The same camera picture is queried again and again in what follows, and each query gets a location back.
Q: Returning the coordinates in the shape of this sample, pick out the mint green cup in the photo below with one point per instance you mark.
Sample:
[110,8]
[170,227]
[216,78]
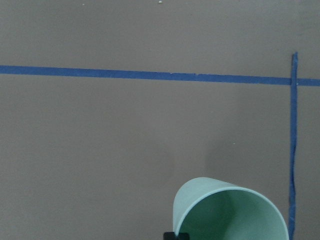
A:
[211,209]

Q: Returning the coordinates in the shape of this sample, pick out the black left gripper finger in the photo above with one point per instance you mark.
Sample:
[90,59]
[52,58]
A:
[173,236]

